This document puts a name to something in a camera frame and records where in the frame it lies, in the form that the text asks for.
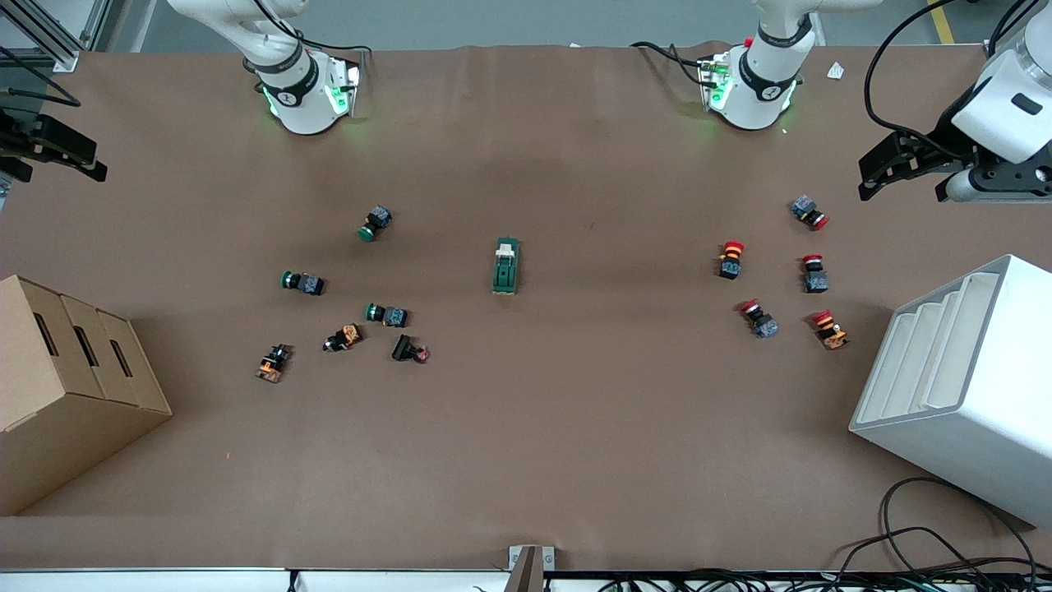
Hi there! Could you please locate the black base cable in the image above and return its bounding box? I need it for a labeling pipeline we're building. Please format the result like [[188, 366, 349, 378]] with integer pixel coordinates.
[[631, 41, 709, 87]]

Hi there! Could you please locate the black orange selector switch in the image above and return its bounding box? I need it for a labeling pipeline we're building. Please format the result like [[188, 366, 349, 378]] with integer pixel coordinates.
[[255, 344, 293, 384], [322, 324, 364, 354]]

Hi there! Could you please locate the brown paper table mat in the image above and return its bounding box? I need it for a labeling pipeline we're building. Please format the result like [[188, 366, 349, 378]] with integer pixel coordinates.
[[0, 41, 1052, 572]]

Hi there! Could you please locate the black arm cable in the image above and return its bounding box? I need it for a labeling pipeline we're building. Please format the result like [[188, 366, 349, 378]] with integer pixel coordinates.
[[863, 0, 987, 157], [0, 45, 83, 108]]

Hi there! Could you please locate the brown cardboard box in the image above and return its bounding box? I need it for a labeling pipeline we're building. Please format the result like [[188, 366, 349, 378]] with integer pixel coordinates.
[[0, 275, 173, 517]]

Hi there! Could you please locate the grey metal bracket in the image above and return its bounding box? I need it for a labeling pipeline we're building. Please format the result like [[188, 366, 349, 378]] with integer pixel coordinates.
[[508, 545, 556, 592]]

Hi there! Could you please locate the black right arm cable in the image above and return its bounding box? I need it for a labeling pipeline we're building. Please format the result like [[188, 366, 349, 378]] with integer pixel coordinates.
[[0, 45, 83, 108]]

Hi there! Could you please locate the white stepped plastic bin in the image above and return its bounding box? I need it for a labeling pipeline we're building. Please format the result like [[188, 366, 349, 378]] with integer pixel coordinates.
[[849, 254, 1052, 529]]

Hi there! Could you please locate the aluminium frame profile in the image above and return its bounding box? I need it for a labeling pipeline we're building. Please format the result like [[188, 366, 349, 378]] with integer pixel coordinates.
[[0, 0, 114, 73]]

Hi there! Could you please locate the black cable loop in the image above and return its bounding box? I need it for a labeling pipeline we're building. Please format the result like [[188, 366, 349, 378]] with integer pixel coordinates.
[[879, 477, 1040, 580]]

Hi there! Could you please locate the black cable bundle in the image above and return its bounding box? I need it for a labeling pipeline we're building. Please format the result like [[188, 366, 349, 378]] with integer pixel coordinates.
[[596, 567, 1052, 592]]

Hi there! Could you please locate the green load switch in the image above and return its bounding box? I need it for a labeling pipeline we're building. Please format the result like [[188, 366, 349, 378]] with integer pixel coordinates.
[[491, 237, 522, 296]]

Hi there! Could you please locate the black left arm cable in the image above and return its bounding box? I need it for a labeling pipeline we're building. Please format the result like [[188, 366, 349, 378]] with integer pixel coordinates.
[[863, 0, 987, 157]]

